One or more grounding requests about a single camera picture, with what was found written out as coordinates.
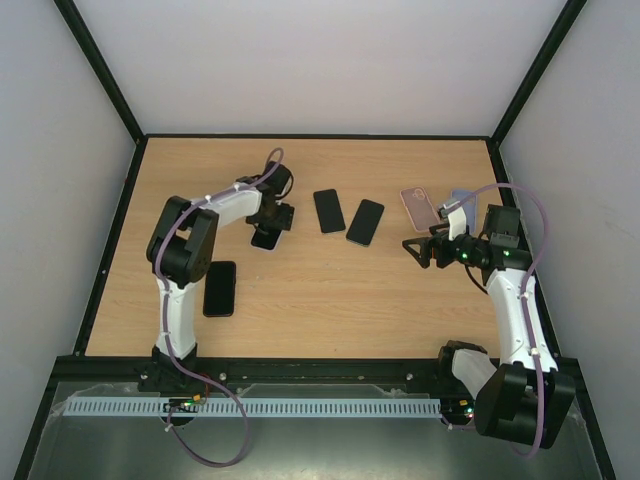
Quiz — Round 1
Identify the purple cable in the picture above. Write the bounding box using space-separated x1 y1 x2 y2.
152 147 286 469
444 183 550 459

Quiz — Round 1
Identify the black phone from pink case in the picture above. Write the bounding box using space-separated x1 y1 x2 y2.
313 189 346 234

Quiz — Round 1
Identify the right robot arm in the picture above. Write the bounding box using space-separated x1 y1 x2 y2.
402 202 575 450

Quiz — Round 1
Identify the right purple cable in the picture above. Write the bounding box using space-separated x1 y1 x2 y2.
444 183 550 459

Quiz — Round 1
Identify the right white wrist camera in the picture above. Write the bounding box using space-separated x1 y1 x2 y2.
437 197 470 241

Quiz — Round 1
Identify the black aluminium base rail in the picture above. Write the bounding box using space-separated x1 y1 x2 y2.
52 354 581 396

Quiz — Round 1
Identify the pink phone case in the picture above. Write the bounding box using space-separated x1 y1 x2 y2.
400 187 439 233

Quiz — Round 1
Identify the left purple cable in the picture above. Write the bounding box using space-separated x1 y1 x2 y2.
152 147 286 469

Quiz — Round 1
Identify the slotted grey cable duct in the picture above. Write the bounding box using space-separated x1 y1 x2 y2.
63 397 441 419

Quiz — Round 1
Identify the black cage frame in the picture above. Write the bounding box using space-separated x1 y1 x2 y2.
0 0 640 480

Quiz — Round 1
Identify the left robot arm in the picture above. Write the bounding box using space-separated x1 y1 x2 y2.
146 161 294 388

